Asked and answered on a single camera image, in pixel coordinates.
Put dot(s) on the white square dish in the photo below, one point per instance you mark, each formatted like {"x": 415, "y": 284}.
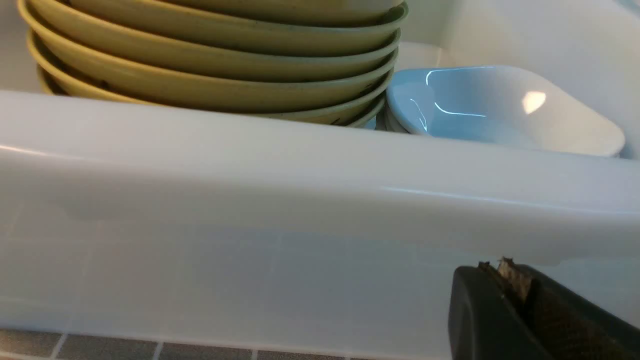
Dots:
{"x": 497, "y": 104}

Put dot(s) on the yellow noodle bowl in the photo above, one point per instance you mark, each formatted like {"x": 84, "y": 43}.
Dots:
{"x": 369, "y": 119}
{"x": 112, "y": 26}
{"x": 340, "y": 115}
{"x": 305, "y": 13}
{"x": 184, "y": 90}
{"x": 248, "y": 66}

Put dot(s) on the grey checkered table mat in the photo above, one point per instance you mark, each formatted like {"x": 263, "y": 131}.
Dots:
{"x": 17, "y": 344}

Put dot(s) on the large white plastic bin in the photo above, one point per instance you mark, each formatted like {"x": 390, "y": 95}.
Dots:
{"x": 177, "y": 226}

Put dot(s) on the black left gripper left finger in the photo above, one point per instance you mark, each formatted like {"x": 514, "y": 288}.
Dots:
{"x": 482, "y": 322}

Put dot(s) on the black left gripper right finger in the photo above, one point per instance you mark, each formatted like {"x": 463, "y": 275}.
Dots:
{"x": 565, "y": 324}

